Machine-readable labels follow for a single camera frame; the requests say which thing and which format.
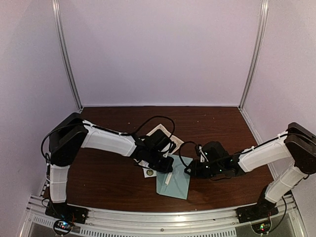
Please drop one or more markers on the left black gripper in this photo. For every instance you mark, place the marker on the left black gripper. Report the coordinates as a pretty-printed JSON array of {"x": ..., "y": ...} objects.
[{"x": 167, "y": 168}]

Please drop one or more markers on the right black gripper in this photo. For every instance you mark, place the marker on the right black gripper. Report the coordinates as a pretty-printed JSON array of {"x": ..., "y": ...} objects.
[{"x": 195, "y": 171}]

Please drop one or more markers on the white letter paper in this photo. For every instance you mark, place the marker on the white letter paper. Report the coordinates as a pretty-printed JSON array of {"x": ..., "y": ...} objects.
[{"x": 168, "y": 178}]

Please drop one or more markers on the light blue envelope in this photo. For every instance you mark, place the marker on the light blue envelope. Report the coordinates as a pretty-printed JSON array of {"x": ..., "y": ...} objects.
[{"x": 179, "y": 184}]

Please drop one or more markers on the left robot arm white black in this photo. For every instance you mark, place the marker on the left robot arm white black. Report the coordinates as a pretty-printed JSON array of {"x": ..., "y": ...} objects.
[{"x": 76, "y": 137}]

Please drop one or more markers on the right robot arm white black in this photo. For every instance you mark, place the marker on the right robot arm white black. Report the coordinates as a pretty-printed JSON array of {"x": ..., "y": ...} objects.
[{"x": 295, "y": 143}]

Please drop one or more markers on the white sticker sheet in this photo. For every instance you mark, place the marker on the white sticker sheet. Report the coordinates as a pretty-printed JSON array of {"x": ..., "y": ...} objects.
[{"x": 148, "y": 173}]

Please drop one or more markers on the beige decorated lined sheet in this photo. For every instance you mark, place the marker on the beige decorated lined sheet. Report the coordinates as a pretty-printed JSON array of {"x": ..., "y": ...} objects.
[{"x": 177, "y": 141}]

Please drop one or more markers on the right circuit board with LEDs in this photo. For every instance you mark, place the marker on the right circuit board with LEDs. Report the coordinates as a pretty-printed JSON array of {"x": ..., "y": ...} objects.
[{"x": 263, "y": 227}]

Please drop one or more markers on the circuit board with leds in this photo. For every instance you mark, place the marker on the circuit board with leds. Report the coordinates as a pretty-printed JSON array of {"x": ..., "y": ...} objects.
[
  {"x": 263, "y": 227},
  {"x": 64, "y": 226}
]

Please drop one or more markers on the left circuit board with LEDs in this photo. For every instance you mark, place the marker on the left circuit board with LEDs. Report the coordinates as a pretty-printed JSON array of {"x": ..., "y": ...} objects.
[{"x": 64, "y": 226}]

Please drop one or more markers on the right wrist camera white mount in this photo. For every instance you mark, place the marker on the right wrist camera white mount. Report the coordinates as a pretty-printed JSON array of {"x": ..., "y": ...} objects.
[{"x": 199, "y": 153}]

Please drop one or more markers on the front aluminium rail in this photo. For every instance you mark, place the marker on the front aluminium rail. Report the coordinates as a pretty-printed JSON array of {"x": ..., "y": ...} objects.
[{"x": 209, "y": 223}]

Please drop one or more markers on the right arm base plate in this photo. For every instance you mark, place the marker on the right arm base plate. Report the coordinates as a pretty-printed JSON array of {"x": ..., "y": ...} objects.
[{"x": 253, "y": 213}]

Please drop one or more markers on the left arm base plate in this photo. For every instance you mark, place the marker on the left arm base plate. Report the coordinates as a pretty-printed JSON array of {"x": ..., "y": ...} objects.
[{"x": 67, "y": 212}]

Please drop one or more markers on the right aluminium frame post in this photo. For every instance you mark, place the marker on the right aluminium frame post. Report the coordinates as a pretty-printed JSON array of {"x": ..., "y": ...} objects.
[{"x": 263, "y": 17}]

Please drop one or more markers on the aluminium frame post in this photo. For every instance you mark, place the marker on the aluminium frame post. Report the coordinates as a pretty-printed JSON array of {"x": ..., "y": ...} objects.
[
  {"x": 263, "y": 17},
  {"x": 64, "y": 53}
]

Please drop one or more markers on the left aluminium frame post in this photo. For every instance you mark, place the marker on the left aluminium frame post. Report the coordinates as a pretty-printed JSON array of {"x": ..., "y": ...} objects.
[{"x": 64, "y": 53}]

